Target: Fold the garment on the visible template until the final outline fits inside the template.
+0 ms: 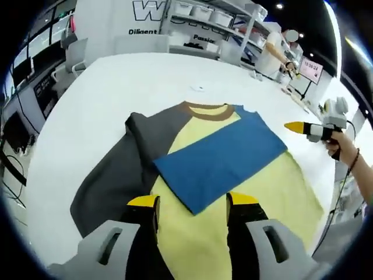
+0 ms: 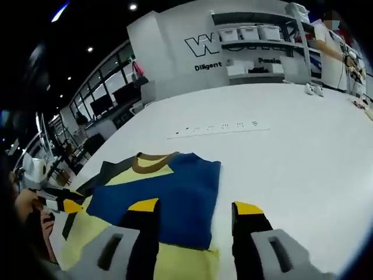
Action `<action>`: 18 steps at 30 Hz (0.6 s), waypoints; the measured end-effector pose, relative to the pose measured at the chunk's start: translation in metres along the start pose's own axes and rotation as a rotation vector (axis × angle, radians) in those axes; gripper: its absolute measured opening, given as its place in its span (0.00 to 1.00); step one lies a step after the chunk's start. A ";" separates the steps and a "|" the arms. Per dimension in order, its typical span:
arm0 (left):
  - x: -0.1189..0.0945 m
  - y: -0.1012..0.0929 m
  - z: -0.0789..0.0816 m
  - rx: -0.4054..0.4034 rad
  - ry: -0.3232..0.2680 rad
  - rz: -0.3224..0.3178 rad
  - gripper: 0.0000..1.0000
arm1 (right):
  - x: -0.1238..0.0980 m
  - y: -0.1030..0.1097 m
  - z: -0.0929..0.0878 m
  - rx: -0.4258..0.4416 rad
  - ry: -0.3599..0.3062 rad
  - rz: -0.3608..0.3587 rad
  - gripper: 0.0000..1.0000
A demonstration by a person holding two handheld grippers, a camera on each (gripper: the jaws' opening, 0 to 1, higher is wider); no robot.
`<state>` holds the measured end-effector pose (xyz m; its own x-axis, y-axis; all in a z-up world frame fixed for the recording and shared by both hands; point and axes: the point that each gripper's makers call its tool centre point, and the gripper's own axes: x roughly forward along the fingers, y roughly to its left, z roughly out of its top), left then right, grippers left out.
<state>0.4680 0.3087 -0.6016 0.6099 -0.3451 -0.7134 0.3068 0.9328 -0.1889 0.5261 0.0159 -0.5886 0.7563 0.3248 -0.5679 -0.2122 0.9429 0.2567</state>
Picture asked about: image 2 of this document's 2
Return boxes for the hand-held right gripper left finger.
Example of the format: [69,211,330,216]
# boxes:
[58,198,160,280]

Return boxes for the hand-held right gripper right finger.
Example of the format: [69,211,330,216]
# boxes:
[231,201,337,280]

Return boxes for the yellow blue colour-block garment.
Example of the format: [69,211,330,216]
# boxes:
[49,150,223,280]

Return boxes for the person's left hand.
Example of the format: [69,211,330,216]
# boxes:
[10,188,44,225]

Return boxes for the black computer tower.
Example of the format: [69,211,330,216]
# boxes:
[83,133,106,157]

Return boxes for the black desk monitor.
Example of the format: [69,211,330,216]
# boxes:
[112,83,141,106]
[89,97,114,118]

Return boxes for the inlaid table socket strip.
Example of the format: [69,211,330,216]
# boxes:
[166,119,271,141]

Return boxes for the grey office chair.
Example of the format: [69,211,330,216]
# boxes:
[280,54,312,85]
[140,80,160,105]

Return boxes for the metal shelf rack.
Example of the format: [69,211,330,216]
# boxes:
[210,10,325,86]

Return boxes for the white storage bin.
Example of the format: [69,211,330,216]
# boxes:
[218,28,238,42]
[237,26,259,41]
[258,24,282,41]

